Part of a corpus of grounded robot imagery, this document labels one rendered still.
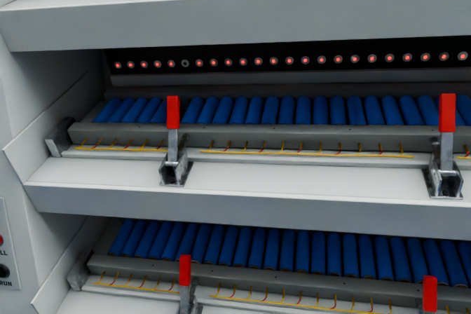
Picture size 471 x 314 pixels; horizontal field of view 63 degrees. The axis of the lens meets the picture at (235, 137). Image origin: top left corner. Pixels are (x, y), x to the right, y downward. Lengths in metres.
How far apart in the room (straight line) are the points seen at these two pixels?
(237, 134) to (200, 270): 0.19
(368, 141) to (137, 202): 0.26
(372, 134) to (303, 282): 0.20
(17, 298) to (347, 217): 0.42
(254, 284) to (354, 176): 0.20
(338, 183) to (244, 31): 0.17
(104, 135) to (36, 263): 0.17
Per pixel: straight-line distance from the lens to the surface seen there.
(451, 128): 0.40
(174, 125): 0.41
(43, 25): 0.45
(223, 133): 0.44
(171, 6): 0.38
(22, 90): 0.50
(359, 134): 0.43
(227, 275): 0.52
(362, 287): 0.51
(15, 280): 0.57
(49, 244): 0.56
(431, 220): 0.41
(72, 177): 0.48
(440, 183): 0.39
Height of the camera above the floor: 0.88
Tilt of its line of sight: 14 degrees down
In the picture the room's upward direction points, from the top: 2 degrees counter-clockwise
